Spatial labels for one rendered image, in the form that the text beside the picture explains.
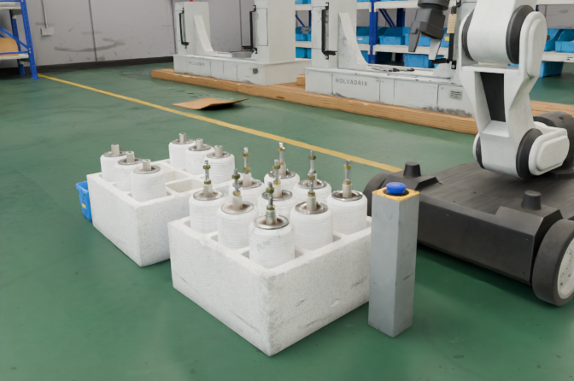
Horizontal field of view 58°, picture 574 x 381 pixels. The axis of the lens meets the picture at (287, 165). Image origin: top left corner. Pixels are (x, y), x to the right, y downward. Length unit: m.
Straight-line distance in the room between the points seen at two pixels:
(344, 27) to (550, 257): 2.96
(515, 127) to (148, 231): 1.03
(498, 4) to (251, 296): 0.92
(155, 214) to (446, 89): 2.18
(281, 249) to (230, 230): 0.14
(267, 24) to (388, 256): 3.55
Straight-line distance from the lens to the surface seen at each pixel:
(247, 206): 1.18
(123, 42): 7.74
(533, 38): 1.41
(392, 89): 3.48
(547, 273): 1.31
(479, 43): 1.43
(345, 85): 3.76
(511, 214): 1.36
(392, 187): 1.07
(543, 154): 1.58
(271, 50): 4.51
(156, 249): 1.52
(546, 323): 1.34
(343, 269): 1.19
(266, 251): 1.07
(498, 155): 1.57
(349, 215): 1.21
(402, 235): 1.09
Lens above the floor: 0.67
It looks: 16 degrees down
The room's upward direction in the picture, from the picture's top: 1 degrees counter-clockwise
